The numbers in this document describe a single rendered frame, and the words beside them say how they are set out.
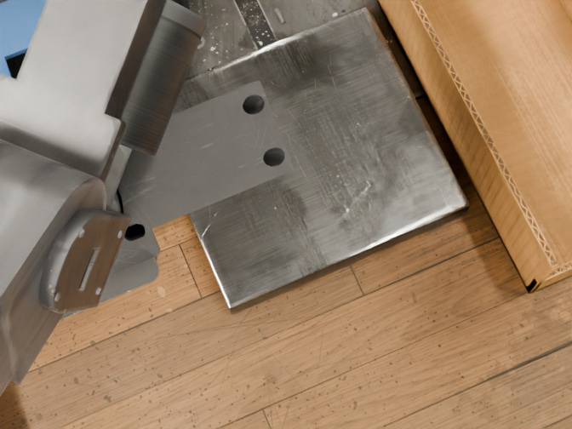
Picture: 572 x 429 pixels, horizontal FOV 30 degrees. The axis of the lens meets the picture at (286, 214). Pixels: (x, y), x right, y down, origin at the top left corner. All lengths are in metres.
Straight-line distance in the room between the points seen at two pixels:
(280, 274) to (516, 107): 0.20
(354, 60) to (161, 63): 0.33
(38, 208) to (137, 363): 0.37
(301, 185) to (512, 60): 0.17
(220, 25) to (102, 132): 0.39
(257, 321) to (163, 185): 0.24
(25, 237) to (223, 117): 0.17
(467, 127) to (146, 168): 0.27
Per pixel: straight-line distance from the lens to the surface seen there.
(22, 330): 0.35
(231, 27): 0.77
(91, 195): 0.36
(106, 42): 0.39
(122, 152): 0.41
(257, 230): 0.69
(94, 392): 0.70
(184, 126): 0.47
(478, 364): 0.70
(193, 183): 0.47
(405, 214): 0.70
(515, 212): 0.67
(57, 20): 0.40
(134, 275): 0.53
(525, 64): 0.76
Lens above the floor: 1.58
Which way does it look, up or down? 73 degrees down
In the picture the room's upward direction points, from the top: 5 degrees counter-clockwise
